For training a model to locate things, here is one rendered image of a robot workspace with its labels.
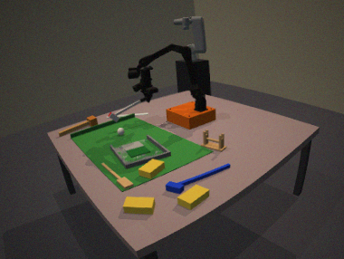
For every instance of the yellow rectangular block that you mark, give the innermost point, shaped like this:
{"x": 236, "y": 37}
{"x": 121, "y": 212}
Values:
{"x": 139, "y": 205}
{"x": 152, "y": 168}
{"x": 193, "y": 197}

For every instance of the blue putter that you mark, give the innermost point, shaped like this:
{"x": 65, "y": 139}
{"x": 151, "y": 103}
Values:
{"x": 179, "y": 187}

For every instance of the orange mallet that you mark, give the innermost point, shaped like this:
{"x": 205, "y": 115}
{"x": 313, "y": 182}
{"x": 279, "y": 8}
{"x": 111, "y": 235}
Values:
{"x": 92, "y": 121}

